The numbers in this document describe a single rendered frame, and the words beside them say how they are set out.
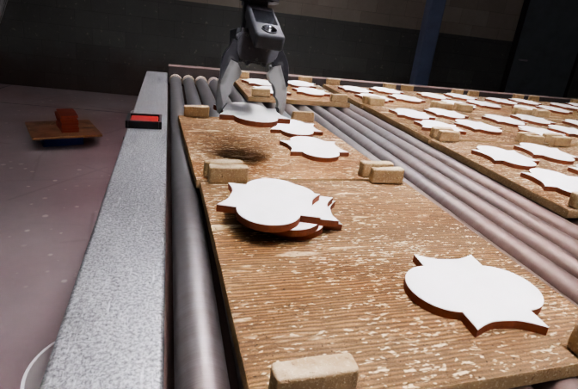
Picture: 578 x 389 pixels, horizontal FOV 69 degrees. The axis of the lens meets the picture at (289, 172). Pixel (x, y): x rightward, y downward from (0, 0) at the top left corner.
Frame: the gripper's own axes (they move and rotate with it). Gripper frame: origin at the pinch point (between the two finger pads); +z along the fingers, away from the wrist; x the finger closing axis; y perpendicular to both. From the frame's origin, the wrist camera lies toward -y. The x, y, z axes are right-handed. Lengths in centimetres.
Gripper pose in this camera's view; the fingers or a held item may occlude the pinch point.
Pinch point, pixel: (251, 112)
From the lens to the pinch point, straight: 75.5
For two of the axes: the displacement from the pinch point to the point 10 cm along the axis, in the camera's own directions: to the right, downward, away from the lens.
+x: -9.4, -0.3, -3.3
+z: -1.1, 9.7, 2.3
